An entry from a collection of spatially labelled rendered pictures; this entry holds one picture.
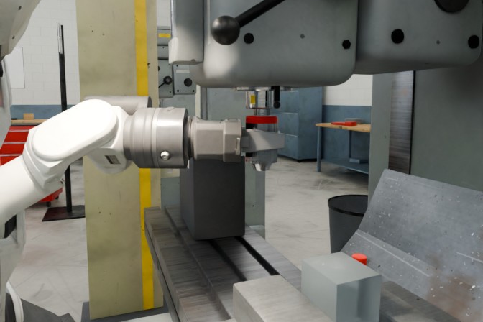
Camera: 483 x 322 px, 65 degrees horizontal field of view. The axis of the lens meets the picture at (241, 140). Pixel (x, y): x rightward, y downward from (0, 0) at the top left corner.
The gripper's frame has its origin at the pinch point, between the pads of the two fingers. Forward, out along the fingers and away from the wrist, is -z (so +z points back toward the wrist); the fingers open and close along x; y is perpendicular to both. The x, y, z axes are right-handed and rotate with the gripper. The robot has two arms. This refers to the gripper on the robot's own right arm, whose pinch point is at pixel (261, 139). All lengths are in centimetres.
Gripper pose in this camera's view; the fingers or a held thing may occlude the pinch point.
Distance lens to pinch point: 55.2
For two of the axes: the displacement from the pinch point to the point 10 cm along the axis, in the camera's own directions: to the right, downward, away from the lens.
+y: -0.1, 9.9, 1.1
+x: -0.3, -1.1, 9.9
